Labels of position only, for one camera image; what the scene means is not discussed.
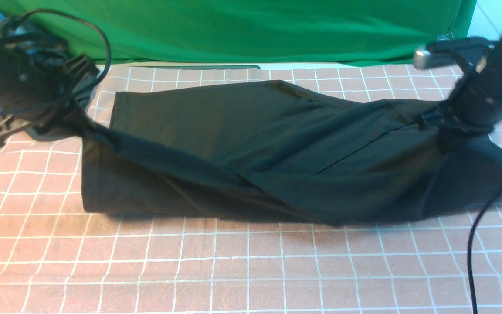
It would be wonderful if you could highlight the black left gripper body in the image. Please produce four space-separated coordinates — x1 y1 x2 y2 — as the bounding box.
0 53 99 147

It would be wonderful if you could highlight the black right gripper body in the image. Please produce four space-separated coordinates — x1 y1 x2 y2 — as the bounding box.
414 102 494 153

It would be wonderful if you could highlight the dark gray long-sleeved shirt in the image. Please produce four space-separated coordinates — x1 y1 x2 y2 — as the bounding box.
81 80 502 227

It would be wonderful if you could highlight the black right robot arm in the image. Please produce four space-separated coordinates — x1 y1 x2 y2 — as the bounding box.
413 36 502 152

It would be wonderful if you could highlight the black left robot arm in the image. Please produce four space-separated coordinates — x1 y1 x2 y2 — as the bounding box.
0 14 103 147

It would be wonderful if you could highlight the metal binder clip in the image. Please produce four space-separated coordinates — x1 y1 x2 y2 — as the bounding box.
436 33 454 42

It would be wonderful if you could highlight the green backdrop cloth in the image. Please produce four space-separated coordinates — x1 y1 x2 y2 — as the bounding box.
0 0 476 66

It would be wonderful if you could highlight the pink checkered tablecloth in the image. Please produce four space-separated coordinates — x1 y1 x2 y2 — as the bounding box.
0 64 502 314

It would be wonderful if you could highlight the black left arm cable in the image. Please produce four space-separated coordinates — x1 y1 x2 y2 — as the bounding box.
0 9 112 109

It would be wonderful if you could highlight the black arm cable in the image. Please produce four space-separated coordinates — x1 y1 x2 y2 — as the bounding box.
467 164 502 314
0 9 112 109

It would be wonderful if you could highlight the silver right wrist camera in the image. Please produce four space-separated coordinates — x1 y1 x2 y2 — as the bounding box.
413 37 498 72

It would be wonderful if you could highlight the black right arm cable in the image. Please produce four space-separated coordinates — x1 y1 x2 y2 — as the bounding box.
467 164 502 314

